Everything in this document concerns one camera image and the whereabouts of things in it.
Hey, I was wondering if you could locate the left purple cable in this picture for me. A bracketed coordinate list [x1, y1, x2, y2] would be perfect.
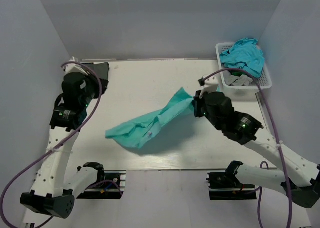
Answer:
[0, 61, 124, 228]

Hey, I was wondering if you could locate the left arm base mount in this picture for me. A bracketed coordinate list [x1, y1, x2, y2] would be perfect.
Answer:
[77, 171, 126, 200]

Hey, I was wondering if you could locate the green cloth in basket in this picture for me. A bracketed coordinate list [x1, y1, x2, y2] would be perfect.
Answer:
[229, 69, 246, 77]

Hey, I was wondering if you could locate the folded dark green t shirt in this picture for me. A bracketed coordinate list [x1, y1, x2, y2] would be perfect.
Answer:
[84, 62, 110, 94]

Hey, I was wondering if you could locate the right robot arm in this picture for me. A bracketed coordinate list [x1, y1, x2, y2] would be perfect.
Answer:
[192, 90, 320, 208]

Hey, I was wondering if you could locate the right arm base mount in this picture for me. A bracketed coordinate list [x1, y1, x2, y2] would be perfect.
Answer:
[206, 171, 257, 201]

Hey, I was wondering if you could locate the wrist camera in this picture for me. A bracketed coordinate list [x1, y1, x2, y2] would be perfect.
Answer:
[198, 74, 219, 96]
[62, 63, 88, 75]

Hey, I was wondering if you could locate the light blue t shirt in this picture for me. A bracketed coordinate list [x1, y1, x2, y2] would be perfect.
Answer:
[219, 38, 265, 78]

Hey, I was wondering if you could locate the teal t shirt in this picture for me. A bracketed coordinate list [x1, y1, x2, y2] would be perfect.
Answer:
[105, 87, 195, 149]

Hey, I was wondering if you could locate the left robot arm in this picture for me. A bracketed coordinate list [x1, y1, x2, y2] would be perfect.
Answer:
[20, 72, 109, 219]

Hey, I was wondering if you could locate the grey cloth in basket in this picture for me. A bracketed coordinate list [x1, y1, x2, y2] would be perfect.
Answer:
[222, 69, 254, 86]

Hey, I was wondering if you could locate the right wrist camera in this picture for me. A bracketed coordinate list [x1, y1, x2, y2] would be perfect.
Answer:
[198, 74, 219, 96]

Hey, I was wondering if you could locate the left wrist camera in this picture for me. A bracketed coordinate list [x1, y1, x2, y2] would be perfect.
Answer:
[62, 63, 88, 75]

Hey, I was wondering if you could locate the white plastic basket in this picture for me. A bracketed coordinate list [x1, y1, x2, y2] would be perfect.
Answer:
[215, 42, 272, 93]

